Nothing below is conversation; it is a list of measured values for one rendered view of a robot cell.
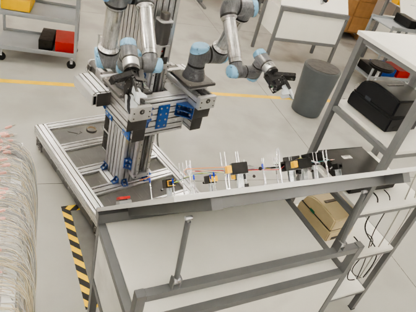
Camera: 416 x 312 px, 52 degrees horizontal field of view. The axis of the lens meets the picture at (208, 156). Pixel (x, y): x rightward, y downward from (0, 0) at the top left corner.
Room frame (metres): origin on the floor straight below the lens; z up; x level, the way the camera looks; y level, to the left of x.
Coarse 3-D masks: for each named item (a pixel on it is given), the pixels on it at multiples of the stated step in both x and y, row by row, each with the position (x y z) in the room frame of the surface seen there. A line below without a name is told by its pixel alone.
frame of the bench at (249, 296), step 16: (96, 240) 1.48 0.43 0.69; (320, 240) 1.83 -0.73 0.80; (112, 256) 1.32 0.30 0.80; (112, 272) 1.24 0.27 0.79; (320, 272) 1.59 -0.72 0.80; (336, 272) 1.62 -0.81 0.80; (96, 288) 1.42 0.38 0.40; (256, 288) 1.37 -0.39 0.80; (272, 288) 1.40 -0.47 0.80; (288, 288) 1.43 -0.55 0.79; (336, 288) 1.64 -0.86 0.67; (96, 304) 1.49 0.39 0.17; (128, 304) 1.11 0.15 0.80; (208, 304) 1.21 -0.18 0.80; (224, 304) 1.24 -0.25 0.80; (240, 304) 1.29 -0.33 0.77
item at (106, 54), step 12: (108, 0) 2.08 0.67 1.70; (120, 0) 2.10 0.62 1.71; (132, 0) 2.13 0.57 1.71; (108, 12) 2.13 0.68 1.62; (120, 12) 2.14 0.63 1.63; (108, 24) 2.14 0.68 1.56; (120, 24) 2.18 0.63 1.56; (108, 36) 2.15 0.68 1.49; (96, 48) 2.19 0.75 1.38; (108, 48) 2.17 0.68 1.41; (96, 60) 2.15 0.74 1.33; (108, 60) 2.17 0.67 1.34
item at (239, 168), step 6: (240, 162) 1.24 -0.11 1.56; (246, 162) 1.24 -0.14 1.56; (234, 168) 1.22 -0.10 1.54; (240, 168) 1.22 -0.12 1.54; (246, 168) 1.23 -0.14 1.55; (258, 168) 1.25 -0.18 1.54; (234, 174) 1.20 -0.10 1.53; (240, 174) 1.22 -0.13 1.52; (240, 180) 1.20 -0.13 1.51; (240, 186) 1.19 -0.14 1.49
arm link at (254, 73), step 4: (252, 64) 2.36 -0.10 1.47; (248, 68) 2.32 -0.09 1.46; (252, 68) 2.34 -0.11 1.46; (256, 68) 2.33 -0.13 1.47; (248, 72) 2.31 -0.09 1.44; (252, 72) 2.32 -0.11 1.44; (256, 72) 2.34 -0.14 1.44; (260, 72) 2.34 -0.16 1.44; (248, 76) 2.31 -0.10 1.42; (252, 76) 2.33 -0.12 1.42; (256, 76) 2.35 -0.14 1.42; (252, 80) 2.35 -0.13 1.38
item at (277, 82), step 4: (272, 68) 2.26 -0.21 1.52; (276, 68) 2.27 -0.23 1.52; (268, 72) 2.25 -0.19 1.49; (272, 72) 2.26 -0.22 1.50; (264, 76) 2.25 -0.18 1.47; (268, 76) 2.25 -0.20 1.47; (272, 76) 2.24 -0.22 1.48; (276, 76) 2.22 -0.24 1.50; (280, 76) 2.23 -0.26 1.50; (268, 80) 2.23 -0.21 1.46; (272, 80) 2.20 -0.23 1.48; (276, 80) 2.20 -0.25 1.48; (280, 80) 2.20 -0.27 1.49; (268, 84) 2.23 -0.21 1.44; (272, 84) 2.17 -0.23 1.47; (276, 84) 2.17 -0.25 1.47; (280, 84) 2.18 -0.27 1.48; (276, 88) 2.18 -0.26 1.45; (280, 88) 2.21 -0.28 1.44; (272, 92) 2.20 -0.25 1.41
